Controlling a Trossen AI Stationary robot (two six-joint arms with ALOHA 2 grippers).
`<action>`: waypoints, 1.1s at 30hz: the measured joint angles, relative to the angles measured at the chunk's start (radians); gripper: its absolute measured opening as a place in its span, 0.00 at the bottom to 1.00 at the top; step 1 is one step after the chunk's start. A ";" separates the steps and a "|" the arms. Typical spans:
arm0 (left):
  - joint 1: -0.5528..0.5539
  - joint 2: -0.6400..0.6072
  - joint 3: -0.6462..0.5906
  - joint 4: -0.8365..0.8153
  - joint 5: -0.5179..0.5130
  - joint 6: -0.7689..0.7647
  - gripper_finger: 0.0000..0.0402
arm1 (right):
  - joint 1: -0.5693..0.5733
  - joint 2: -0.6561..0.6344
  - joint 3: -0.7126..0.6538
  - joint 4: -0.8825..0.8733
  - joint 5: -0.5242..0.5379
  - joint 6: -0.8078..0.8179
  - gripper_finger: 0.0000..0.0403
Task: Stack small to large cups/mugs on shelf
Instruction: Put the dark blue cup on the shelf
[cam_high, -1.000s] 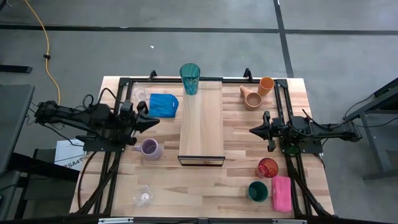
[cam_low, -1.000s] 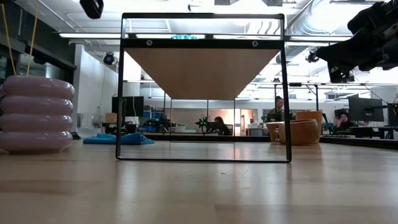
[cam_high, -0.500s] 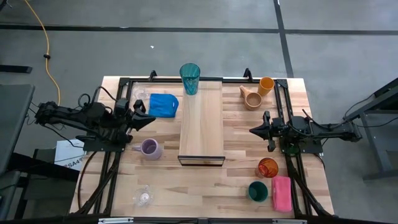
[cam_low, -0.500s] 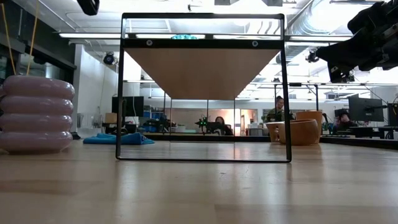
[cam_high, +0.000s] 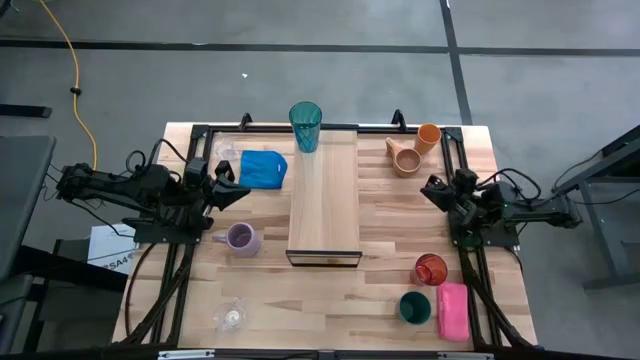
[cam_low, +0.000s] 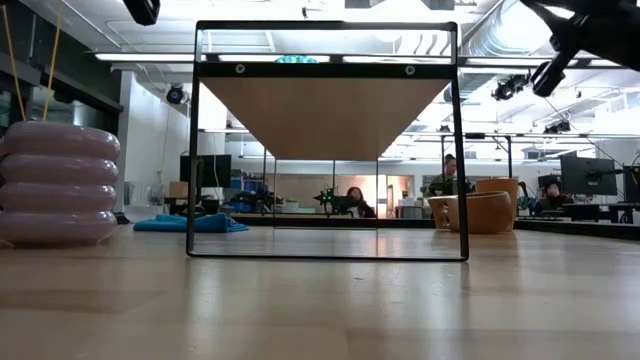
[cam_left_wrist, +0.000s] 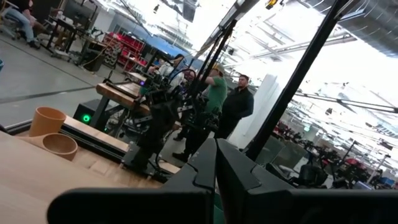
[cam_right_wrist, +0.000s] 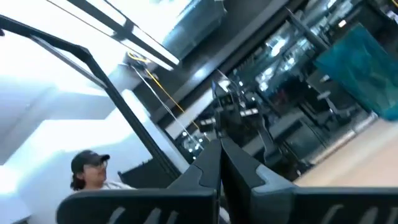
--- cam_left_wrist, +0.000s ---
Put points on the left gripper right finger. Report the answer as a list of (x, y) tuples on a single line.
[(248, 202)]

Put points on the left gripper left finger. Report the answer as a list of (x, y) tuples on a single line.
[(186, 202)]

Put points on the orange plastic cup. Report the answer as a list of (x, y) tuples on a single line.
[(43, 124)]

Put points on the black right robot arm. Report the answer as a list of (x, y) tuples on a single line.
[(158, 124)]

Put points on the wooden workstation table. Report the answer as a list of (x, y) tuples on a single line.
[(118, 93)]

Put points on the black computer box green light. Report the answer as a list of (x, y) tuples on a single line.
[(90, 110)]

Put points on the red storage bin rack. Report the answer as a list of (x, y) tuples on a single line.
[(130, 46)]

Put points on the black bin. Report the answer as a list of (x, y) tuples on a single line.
[(93, 59)]

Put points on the black aluminium rig frame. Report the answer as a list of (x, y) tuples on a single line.
[(295, 81)]

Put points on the wooden shelf black metal frame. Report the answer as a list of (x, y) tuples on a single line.
[(31, 186)]

